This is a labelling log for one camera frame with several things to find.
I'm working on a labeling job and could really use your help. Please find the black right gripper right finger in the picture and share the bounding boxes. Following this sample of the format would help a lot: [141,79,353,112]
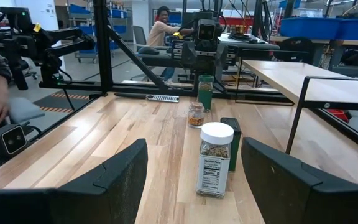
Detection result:
[241,136,358,224]

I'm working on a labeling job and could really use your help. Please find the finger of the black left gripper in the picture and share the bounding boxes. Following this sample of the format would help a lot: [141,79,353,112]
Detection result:
[192,63,200,91]
[213,63,227,93]

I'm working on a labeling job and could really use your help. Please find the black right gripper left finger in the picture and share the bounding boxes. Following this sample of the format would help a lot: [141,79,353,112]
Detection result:
[54,138,149,224]

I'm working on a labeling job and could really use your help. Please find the green-lid spice jar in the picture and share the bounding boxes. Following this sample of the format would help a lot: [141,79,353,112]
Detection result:
[196,74,214,113]

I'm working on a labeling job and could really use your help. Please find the small glass spice jar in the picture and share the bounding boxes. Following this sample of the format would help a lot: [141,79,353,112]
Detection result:
[187,101,205,129]

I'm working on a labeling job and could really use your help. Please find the black square spice tin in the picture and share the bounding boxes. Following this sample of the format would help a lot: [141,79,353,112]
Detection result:
[220,116,242,173]

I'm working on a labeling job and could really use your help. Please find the white-lid spice jar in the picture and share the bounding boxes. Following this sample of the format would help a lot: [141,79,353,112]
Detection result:
[196,121,235,199]

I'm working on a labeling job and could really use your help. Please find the wooden shelf with black legs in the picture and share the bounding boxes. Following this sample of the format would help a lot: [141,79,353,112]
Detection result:
[234,58,358,156]

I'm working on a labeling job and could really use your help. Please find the red storage bin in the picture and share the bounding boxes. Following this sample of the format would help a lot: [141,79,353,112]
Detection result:
[218,17,255,26]

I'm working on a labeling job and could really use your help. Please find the grey desk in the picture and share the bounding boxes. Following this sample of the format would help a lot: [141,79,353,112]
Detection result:
[137,32,281,68]

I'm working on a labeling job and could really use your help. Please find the grey office chair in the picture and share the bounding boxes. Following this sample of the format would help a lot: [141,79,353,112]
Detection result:
[131,25,149,51]

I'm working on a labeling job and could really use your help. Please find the black office chair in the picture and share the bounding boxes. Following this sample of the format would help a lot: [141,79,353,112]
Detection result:
[273,37,316,63]

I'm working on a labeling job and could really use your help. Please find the black mat with orange stripes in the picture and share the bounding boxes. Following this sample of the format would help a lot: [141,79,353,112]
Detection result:
[32,91,92,114]

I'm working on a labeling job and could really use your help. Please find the grey pad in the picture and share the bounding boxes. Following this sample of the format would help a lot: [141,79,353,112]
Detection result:
[7,96,45,124]

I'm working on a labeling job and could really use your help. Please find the blue shelving cart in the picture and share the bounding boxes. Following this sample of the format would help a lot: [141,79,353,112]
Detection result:
[67,2,129,64]

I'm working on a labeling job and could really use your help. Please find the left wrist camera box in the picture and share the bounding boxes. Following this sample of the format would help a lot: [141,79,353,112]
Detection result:
[193,11,223,43]

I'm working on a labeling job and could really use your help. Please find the metal grater with black handle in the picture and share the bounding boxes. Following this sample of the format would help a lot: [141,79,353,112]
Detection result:
[114,92,180,103]

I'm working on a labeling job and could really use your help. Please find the coiled black cable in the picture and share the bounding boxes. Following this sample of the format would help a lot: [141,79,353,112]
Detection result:
[227,32,260,44]

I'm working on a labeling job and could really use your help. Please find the black metal table frame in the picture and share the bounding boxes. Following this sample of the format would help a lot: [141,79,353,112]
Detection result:
[37,0,358,158]

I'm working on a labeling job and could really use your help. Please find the table-level camera box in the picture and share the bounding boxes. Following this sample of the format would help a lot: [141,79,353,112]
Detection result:
[0,123,28,159]

